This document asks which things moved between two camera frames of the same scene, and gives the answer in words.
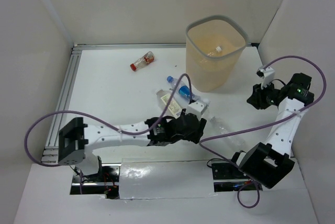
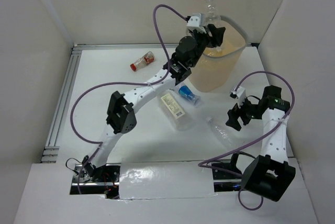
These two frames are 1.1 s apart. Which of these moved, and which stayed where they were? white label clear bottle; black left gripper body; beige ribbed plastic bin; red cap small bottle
Moved: black left gripper body
Stayed: beige ribbed plastic bin; white label clear bottle; red cap small bottle
